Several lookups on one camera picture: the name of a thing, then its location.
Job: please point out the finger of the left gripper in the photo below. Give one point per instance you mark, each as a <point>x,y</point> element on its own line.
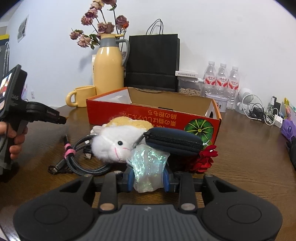
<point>61,120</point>

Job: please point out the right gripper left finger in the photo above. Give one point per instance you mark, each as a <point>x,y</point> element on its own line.
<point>110,186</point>

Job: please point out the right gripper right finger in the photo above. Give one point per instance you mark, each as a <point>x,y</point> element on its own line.
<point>186,186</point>

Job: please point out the red artificial rose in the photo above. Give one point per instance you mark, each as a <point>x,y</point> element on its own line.
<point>205,159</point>

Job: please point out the dark blue zip pouch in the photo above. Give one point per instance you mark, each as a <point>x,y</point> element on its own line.
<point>171,140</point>

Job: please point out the white yellow plush hamster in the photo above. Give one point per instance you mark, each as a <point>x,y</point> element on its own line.
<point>113,142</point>

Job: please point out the clear cotton swab container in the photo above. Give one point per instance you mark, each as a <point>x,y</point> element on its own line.
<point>124,99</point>

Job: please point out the person left hand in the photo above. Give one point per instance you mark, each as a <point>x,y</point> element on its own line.
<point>18,139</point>

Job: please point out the yellow ceramic mug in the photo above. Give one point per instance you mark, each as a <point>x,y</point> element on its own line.
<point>77,98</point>

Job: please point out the red cardboard box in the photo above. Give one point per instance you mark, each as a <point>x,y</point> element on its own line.
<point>197,115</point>

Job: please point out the yellow thermos jug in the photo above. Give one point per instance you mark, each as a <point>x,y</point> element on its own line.
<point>110,62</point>

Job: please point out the small metal tin box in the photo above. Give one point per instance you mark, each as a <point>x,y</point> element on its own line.
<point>220,101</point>

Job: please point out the clear snack container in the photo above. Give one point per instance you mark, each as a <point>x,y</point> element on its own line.
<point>190,86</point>

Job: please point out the water bottle left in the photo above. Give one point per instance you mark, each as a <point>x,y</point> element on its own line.
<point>209,79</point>

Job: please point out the water bottle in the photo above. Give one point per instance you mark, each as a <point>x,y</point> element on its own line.
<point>209,79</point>
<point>221,81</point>
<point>233,86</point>

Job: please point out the dried pink rose bouquet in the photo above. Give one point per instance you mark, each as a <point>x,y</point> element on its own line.
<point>95,17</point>

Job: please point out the water bottle middle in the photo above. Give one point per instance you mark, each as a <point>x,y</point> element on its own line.
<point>221,81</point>

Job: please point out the white flat box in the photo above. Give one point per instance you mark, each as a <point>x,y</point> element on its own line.
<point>186,74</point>

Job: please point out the black paper shopping bag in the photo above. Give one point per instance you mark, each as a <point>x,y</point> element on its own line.
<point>153,60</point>

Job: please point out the water bottle right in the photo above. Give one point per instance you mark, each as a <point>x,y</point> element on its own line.
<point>233,86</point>

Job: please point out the colourful snack packet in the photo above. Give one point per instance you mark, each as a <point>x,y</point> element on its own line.
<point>290,110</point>

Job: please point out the white round camera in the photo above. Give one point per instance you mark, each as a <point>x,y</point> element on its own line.
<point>245,97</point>

